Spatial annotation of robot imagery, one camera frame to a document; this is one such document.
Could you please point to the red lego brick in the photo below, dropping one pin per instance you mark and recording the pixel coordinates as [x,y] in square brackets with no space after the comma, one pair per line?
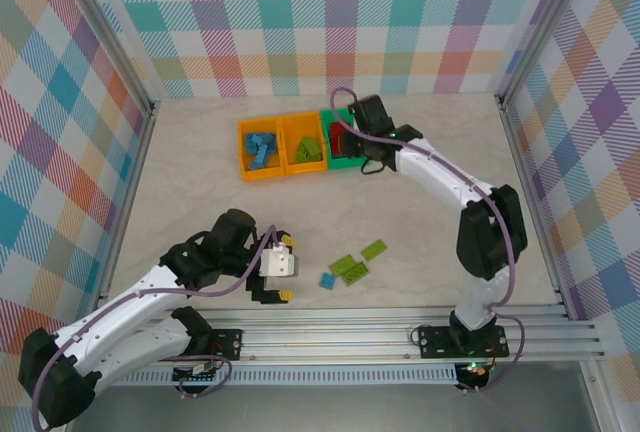
[339,131]
[335,148]

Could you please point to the green lego brick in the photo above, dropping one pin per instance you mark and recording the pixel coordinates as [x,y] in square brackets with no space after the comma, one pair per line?
[316,153]
[307,142]
[301,155]
[340,266]

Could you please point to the large blue lego brick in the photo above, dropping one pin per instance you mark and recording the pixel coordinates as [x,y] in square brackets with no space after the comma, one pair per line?
[261,156]

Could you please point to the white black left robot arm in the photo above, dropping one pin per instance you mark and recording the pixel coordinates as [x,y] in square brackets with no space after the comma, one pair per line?
[110,312]

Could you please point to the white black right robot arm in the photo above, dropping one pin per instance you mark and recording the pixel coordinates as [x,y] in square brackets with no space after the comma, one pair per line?
[440,172]

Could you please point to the green plastic bin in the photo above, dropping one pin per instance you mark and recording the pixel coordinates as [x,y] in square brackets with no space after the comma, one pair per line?
[345,165]

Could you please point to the small blue lego brick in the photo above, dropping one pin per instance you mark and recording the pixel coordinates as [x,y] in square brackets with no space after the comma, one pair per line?
[327,280]

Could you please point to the flat green lego plate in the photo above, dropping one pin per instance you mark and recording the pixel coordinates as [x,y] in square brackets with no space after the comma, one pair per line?
[356,272]
[374,250]

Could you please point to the wide aluminium base rail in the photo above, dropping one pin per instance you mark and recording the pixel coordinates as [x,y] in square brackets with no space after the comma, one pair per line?
[325,337]

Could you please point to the aluminium side rail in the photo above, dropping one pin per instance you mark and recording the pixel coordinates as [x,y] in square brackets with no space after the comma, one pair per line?
[518,152]
[126,202]

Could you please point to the aluminium frame post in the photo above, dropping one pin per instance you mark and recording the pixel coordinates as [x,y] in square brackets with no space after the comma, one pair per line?
[540,27]
[112,27]

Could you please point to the aluminium frame leg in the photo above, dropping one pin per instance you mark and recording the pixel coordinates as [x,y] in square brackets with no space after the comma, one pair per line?
[600,412]

